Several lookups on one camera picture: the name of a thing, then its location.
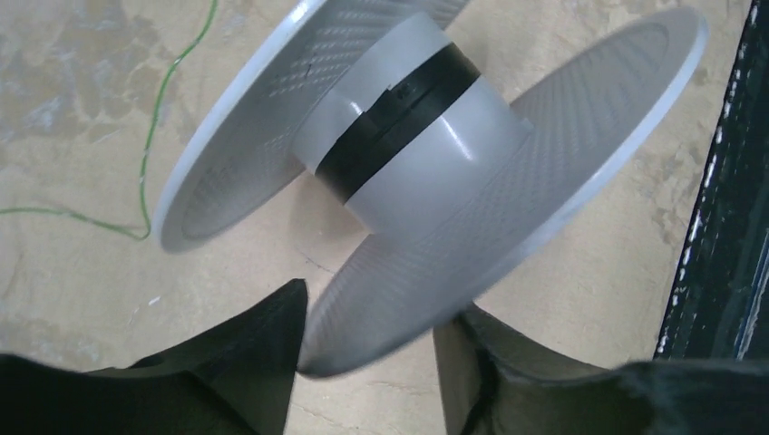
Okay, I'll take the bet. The white perforated spool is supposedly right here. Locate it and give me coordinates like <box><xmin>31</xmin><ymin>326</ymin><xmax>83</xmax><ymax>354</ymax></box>
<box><xmin>151</xmin><ymin>1</ymin><xmax>708</xmax><ymax>378</ymax></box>

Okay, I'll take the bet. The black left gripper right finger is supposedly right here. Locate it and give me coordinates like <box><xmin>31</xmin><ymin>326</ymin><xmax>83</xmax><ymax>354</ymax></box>
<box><xmin>433</xmin><ymin>305</ymin><xmax>768</xmax><ymax>434</ymax></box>

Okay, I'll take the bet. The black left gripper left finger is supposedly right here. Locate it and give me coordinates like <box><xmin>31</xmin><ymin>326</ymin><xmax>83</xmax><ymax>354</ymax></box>
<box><xmin>1</xmin><ymin>279</ymin><xmax>308</xmax><ymax>434</ymax></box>

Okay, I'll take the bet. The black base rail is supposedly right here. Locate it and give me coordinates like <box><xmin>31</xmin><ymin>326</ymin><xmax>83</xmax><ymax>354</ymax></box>
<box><xmin>654</xmin><ymin>1</ymin><xmax>768</xmax><ymax>360</ymax></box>

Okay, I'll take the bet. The green cable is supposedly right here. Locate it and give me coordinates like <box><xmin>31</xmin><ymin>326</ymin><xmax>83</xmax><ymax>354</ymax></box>
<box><xmin>0</xmin><ymin>0</ymin><xmax>219</xmax><ymax>243</ymax></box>

